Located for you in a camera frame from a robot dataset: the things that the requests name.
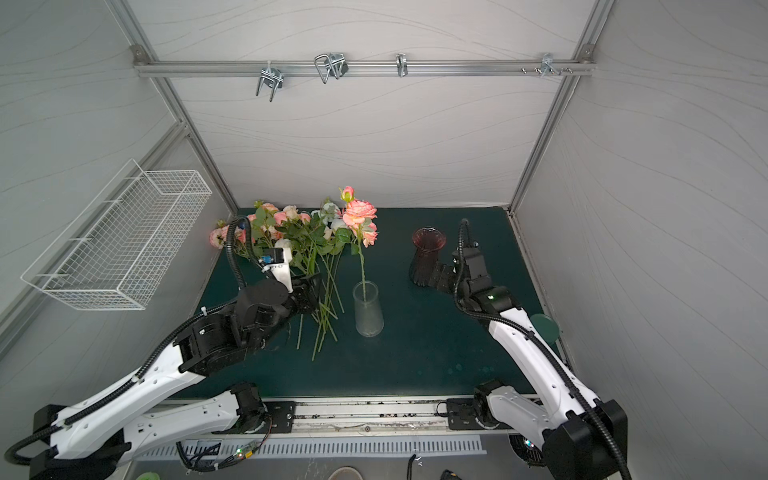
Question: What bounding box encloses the green round disc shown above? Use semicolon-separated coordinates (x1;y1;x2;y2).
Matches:
530;313;560;348

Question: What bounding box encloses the metal hook clamp left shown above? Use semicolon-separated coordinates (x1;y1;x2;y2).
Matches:
255;61;284;102

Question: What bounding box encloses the metal hook clamp middle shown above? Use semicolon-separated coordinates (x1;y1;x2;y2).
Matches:
313;52;349;84

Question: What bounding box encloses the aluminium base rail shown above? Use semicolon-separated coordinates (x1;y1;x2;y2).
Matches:
119;394;601;436

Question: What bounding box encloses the metal hook clamp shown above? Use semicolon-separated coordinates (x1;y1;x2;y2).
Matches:
255;61;284;102
313;52;349;84

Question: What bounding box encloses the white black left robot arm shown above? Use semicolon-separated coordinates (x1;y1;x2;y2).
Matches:
4;216;321;479

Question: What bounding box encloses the white slotted cable duct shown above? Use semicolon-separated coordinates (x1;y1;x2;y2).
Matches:
138;434;487;461

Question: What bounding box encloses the aluminium crossbar rail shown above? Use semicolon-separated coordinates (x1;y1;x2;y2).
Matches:
134;57;596;78

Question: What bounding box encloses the pink rose flower bunch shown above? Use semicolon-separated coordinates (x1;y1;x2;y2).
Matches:
209;199;372;353

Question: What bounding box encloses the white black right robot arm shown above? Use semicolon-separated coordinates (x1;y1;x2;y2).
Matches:
440;220;632;479

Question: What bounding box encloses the pink multi-bloom rose stem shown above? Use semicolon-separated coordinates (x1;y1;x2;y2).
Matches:
340;186;378;301

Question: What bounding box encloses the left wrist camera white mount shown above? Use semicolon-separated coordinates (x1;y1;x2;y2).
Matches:
259;247;293;293

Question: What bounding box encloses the red ribbed glass vase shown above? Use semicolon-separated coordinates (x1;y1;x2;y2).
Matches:
409;227;447;287

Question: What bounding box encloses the clear glass vase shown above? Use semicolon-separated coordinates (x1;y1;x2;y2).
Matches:
352;280;384;338

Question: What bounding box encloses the white wire basket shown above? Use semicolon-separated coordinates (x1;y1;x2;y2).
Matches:
20;159;212;311

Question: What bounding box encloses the metal ring clamp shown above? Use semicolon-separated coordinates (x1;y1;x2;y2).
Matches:
395;53;408;78

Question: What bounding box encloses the metal bolt clamp right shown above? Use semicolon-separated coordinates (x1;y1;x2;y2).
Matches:
520;53;573;78

